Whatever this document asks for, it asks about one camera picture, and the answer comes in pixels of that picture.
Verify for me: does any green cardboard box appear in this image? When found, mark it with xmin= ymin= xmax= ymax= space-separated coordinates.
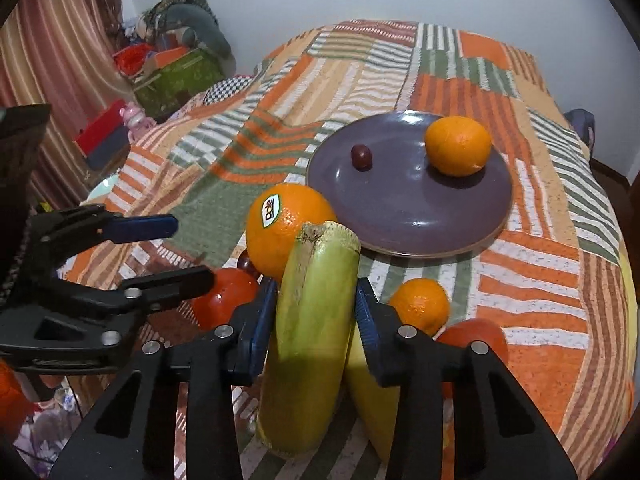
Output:
xmin=132 ymin=49 xmax=227 ymax=122

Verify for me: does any red plastic item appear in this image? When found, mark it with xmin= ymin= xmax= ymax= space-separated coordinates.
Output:
xmin=112 ymin=42 xmax=156 ymax=77

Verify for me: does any dark blue cloth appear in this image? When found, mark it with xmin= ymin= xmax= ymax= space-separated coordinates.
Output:
xmin=564 ymin=107 xmax=597 ymax=157

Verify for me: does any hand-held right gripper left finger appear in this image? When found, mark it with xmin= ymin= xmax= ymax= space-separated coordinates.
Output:
xmin=47 ymin=277 xmax=279 ymax=480

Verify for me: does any red box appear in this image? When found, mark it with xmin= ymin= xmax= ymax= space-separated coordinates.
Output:
xmin=74 ymin=99 xmax=127 ymax=155

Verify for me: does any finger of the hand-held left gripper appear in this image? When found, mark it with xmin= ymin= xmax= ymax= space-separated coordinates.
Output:
xmin=24 ymin=204 xmax=179 ymax=282
xmin=0 ymin=265 xmax=217 ymax=376

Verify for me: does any large orange with sticker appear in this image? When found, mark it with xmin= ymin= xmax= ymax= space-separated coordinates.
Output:
xmin=245 ymin=183 xmax=339 ymax=284

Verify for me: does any purple plate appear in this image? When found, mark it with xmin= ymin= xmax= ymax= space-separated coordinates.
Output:
xmin=306 ymin=110 xmax=515 ymax=260

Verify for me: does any pink toy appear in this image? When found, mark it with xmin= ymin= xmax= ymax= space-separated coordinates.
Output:
xmin=122 ymin=102 xmax=154 ymax=134

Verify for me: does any plain large orange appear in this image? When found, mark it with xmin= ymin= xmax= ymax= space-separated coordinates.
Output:
xmin=424 ymin=116 xmax=494 ymax=178

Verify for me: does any small mandarin orange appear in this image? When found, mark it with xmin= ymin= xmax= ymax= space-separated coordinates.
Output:
xmin=388 ymin=277 xmax=451 ymax=339

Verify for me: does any green-yellow banana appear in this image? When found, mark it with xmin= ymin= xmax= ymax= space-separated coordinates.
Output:
xmin=255 ymin=220 xmax=362 ymax=461

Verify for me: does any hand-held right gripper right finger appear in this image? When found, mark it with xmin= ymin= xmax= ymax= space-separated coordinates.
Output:
xmin=354 ymin=277 xmax=593 ymax=480

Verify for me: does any checkered cloth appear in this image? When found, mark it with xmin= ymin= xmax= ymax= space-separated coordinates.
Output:
xmin=206 ymin=74 xmax=257 ymax=105

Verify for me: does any orange object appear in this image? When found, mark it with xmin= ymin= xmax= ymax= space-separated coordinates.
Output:
xmin=0 ymin=359 xmax=37 ymax=428

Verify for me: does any striped curtain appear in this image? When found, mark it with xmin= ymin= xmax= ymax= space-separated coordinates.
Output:
xmin=0 ymin=0 xmax=127 ymax=206

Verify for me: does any orange box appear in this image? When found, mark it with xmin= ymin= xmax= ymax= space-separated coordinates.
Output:
xmin=144 ymin=45 xmax=193 ymax=75

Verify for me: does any striped patchwork blanket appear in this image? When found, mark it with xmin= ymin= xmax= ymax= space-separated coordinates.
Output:
xmin=56 ymin=20 xmax=640 ymax=480

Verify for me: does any yellow banana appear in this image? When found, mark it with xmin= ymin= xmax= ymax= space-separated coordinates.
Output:
xmin=345 ymin=320 xmax=402 ymax=464

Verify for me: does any red tomato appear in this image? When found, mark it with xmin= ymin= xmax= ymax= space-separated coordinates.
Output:
xmin=192 ymin=267 xmax=261 ymax=332
xmin=434 ymin=317 xmax=510 ymax=402

